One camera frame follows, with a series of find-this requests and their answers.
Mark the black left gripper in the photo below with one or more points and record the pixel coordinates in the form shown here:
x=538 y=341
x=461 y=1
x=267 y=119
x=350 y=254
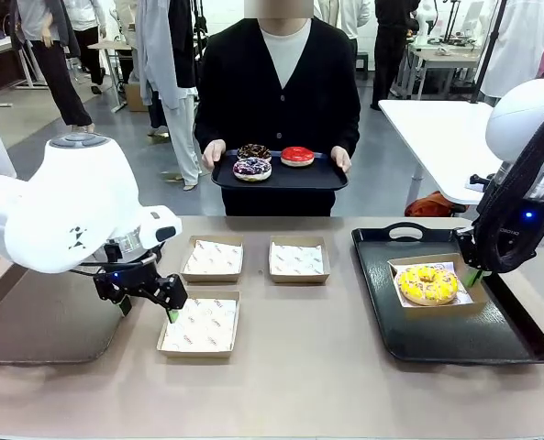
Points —
x=115 y=284

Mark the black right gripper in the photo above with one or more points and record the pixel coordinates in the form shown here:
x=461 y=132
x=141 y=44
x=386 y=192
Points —
x=526 y=229

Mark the yellow sprinkled donut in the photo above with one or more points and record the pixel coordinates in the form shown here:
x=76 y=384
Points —
x=427 y=286

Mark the kraft paper box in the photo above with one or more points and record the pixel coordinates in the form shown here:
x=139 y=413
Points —
x=299 y=279
x=193 y=354
x=212 y=278
x=441 y=311

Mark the purple sprinkled donut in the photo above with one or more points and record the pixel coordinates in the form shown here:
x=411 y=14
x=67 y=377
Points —
x=252 y=169

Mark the chocolate sprinkled donut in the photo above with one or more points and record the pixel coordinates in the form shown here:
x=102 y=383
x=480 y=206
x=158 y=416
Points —
x=254 y=150

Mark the dark carrying tray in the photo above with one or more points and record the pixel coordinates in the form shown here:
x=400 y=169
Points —
x=290 y=179

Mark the red glazed donut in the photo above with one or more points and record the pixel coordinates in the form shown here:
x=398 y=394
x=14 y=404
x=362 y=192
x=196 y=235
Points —
x=297 y=156

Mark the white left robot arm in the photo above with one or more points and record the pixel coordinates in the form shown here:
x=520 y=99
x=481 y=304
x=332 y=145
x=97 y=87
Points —
x=69 y=197

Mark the person's right forearm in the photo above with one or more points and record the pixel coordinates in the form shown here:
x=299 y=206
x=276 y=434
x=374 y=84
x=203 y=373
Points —
x=206 y=128

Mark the person's left forearm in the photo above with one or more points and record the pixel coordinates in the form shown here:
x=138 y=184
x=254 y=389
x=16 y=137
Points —
x=347 y=128

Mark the black serving tray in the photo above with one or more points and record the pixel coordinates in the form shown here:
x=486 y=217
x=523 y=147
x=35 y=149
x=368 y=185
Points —
x=436 y=339

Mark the brown serving tray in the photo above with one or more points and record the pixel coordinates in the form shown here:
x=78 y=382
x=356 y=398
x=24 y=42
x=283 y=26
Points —
x=47 y=330

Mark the person's right hand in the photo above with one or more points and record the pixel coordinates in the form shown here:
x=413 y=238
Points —
x=213 y=153

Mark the person's left hand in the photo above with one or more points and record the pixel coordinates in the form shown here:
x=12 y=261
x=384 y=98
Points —
x=341 y=158

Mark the orange bag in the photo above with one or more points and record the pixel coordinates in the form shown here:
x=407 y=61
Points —
x=429 y=206

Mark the large white table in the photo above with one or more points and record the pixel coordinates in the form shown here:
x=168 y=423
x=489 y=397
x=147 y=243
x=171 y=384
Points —
x=436 y=137

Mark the white trousers mannequin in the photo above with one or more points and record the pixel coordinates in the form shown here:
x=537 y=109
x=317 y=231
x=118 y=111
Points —
x=184 y=137

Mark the cardboard box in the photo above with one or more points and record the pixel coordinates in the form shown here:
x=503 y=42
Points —
x=136 y=98

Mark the cluttered background desk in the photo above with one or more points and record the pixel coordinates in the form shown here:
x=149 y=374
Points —
x=446 y=57

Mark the black stand pole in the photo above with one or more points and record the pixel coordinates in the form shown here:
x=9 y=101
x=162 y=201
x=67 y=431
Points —
x=488 y=52

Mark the person in black cardigan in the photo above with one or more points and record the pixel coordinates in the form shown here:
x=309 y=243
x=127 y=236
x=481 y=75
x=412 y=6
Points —
x=244 y=91

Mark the white hanging shirt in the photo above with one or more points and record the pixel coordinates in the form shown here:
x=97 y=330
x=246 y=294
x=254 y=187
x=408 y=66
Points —
x=524 y=36

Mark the background person in black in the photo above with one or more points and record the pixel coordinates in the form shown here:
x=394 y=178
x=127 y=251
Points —
x=391 y=46

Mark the mannequin in black trousers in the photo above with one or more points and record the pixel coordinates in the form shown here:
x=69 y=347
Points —
x=56 y=69

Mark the grey hanging garment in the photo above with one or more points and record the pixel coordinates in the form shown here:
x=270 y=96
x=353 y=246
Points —
x=154 y=46

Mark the background person white top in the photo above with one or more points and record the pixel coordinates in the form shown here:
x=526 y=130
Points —
x=90 y=50

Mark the black hanging garment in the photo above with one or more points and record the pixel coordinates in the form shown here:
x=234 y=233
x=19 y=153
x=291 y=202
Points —
x=184 y=46

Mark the wooden top table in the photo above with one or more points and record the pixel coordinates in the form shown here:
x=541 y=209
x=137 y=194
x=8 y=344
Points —
x=111 y=45

